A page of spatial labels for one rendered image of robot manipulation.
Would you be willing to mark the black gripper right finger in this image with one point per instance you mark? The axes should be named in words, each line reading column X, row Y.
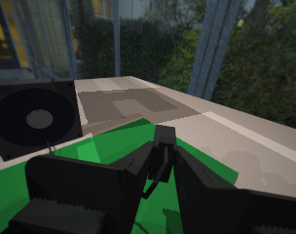
column 209, row 204

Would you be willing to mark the black computer fan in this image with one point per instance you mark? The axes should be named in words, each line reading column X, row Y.
column 34, row 111

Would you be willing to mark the green circuit board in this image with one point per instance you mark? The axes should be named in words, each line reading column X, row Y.
column 159, row 214

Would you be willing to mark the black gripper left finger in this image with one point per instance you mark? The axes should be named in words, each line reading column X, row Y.
column 115, row 188

